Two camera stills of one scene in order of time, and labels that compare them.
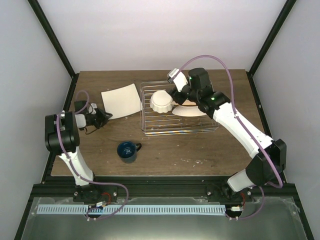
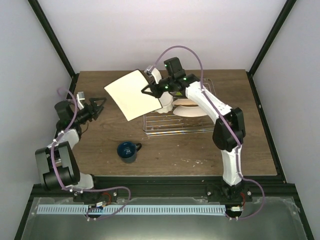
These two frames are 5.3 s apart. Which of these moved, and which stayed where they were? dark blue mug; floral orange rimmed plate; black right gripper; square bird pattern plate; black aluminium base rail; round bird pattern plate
Moved: black right gripper; square bird pattern plate
Stayed: dark blue mug; floral orange rimmed plate; round bird pattern plate; black aluminium base rail
